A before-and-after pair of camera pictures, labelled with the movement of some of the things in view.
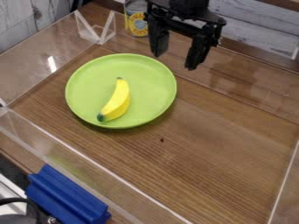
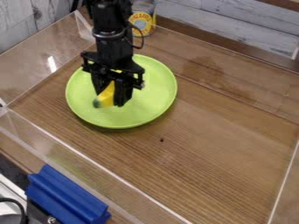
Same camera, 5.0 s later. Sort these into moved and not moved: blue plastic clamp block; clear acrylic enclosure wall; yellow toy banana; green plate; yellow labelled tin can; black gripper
Moved: black gripper; yellow toy banana
Not moved: yellow labelled tin can; green plate; clear acrylic enclosure wall; blue plastic clamp block
